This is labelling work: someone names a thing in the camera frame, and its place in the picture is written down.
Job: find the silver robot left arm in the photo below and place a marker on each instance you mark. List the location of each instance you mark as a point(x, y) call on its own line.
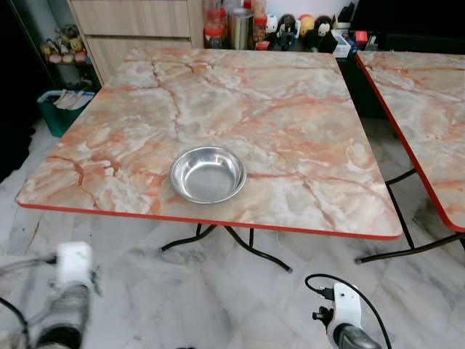
point(64, 313)

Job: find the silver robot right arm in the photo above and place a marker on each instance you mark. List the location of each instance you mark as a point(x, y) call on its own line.
point(357, 339)

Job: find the round stainless steel bowl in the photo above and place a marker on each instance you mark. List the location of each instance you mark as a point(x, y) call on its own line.
point(208, 178)

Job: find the marble-pattern folding table, black legs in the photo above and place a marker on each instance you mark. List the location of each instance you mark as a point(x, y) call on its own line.
point(429, 109)

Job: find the small white box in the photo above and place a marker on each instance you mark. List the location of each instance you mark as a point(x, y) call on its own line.
point(344, 46)

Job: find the small red box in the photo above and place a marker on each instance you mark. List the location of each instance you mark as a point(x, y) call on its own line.
point(361, 38)

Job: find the large black plush toy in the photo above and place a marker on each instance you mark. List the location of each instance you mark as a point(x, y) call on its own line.
point(323, 35)

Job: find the black and white plush toy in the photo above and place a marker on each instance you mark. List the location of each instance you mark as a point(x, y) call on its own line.
point(287, 33)

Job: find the small jar with snacks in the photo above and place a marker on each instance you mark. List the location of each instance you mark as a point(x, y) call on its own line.
point(259, 30)

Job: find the yellow plush toy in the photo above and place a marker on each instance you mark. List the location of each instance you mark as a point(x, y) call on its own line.
point(306, 23)

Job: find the tall metal canister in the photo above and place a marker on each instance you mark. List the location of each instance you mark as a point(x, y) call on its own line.
point(240, 29)

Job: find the clear jar with red lid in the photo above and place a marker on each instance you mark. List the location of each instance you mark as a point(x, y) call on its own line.
point(213, 33)

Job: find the black television screen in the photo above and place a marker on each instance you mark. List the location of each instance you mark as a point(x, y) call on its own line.
point(407, 14)

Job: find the green basket with papers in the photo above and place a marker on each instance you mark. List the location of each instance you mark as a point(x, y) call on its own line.
point(58, 113)

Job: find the light wooden drawer cabinet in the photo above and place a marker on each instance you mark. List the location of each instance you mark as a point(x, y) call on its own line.
point(138, 22)

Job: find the dark shelf with plush toys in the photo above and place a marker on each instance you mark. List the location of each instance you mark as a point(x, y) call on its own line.
point(65, 47)

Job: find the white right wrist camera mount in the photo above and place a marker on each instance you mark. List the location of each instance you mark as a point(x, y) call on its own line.
point(347, 309)

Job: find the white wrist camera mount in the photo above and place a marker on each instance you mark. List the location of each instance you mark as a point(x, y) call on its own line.
point(75, 263)
point(347, 309)

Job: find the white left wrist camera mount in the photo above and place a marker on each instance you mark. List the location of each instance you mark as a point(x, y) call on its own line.
point(75, 263)

